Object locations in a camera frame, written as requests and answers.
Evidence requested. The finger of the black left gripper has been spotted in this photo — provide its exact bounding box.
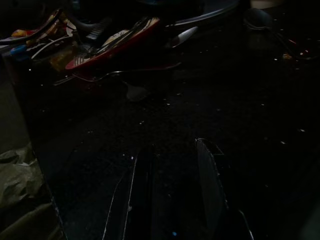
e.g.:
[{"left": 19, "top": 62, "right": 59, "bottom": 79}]
[{"left": 74, "top": 17, "right": 113, "bottom": 40}]

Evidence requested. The silver fork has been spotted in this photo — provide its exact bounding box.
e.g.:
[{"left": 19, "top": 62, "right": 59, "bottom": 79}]
[{"left": 53, "top": 69, "right": 131, "bottom": 87}]

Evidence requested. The large silver spoon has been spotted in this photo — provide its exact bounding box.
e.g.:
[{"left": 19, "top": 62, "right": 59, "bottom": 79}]
[{"left": 171, "top": 26, "right": 200, "bottom": 49}]

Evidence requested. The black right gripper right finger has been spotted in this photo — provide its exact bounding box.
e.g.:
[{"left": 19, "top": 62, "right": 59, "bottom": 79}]
[{"left": 195, "top": 138, "right": 255, "bottom": 240}]

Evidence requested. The grey crumpled bag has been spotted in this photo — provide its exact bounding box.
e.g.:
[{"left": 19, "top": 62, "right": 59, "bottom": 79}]
[{"left": 0, "top": 142, "right": 51, "bottom": 208}]

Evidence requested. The thin white cable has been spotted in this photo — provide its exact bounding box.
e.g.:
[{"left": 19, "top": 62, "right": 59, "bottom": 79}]
[{"left": 31, "top": 37, "right": 73, "bottom": 60}]

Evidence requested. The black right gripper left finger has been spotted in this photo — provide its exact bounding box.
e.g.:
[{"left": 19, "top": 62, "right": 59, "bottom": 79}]
[{"left": 103, "top": 146, "right": 157, "bottom": 240}]

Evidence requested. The pink rimmed floral plate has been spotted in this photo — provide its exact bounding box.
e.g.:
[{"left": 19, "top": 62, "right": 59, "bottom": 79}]
[{"left": 65, "top": 16, "right": 161, "bottom": 71}]

